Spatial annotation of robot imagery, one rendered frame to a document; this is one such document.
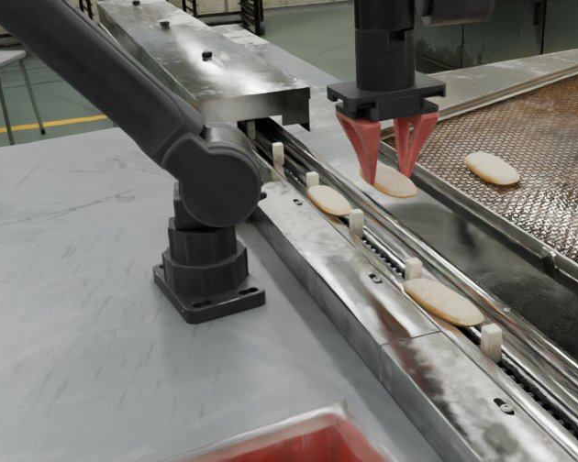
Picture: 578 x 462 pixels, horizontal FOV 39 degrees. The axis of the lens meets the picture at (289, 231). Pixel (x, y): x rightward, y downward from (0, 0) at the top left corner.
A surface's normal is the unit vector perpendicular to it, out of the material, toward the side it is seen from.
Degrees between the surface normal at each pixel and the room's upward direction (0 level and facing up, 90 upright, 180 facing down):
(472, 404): 0
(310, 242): 0
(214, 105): 90
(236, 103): 90
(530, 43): 90
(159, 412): 0
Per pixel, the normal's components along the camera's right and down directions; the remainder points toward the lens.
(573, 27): -0.95, 0.17
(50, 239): -0.04, -0.91
